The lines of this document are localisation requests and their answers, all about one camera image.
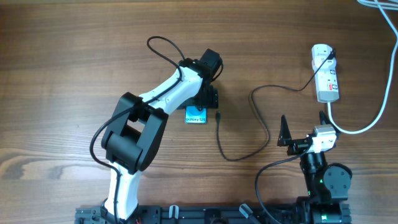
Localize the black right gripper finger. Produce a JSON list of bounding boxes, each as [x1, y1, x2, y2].
[[319, 110, 340, 134], [277, 115, 292, 147]]

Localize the black USB charging cable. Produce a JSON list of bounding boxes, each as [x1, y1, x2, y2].
[[215, 49, 336, 162]]

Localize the blue Galaxy smartphone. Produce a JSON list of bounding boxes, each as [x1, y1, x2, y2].
[[185, 106, 207, 124]]

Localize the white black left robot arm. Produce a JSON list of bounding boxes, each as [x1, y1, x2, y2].
[[101, 49, 223, 223]]

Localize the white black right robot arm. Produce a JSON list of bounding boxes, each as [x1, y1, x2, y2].
[[277, 111, 353, 224]]

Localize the white USB charger plug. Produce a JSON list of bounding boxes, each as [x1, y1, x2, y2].
[[312, 52, 336, 72]]

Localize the white power strip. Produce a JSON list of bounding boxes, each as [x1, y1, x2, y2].
[[312, 44, 340, 103]]

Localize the white power strip cord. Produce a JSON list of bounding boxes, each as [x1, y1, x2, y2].
[[326, 0, 398, 135]]

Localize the white cables at corner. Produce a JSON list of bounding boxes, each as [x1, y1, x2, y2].
[[356, 0, 398, 11]]

